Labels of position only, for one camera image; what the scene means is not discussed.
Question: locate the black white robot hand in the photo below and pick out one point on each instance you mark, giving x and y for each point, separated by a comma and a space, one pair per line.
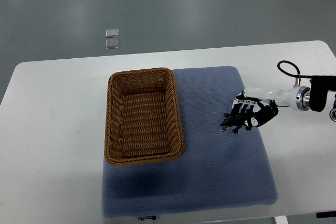
254, 107

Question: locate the dark green toy crocodile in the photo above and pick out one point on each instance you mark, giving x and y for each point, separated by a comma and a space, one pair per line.
232, 123

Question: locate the brown wicker basket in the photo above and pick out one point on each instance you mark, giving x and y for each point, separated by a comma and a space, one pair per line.
143, 120

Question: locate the blue grey cloth mat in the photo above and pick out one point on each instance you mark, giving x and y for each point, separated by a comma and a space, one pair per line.
217, 169

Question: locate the white table leg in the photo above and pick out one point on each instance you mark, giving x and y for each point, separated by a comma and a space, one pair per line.
281, 220

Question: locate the lower floor metal plate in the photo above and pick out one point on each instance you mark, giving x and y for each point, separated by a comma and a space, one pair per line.
112, 43

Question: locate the floor metal plate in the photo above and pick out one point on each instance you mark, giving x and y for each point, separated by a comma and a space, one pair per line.
112, 43
112, 32

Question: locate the upper floor metal plate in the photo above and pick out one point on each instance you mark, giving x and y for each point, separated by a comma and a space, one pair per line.
112, 32

